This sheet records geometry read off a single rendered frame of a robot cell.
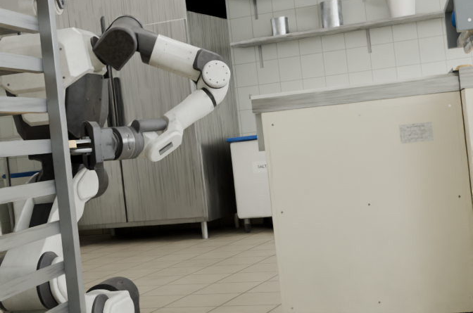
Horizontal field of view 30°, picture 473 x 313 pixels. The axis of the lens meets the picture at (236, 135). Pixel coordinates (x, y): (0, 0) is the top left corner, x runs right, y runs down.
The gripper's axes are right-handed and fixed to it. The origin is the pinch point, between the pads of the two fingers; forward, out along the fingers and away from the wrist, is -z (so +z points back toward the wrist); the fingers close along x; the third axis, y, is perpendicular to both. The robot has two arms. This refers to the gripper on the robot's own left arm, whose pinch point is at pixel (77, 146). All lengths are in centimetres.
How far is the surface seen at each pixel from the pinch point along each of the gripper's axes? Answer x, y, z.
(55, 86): 13.2, 19.7, -19.1
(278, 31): 89, -281, 422
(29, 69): 16.8, 20.7, -26.0
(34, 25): 26.7, 18.3, -22.1
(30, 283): -27, 26, -34
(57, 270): -26.9, 19.2, -22.8
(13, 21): 26.4, 23.4, -31.0
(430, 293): -60, 19, 127
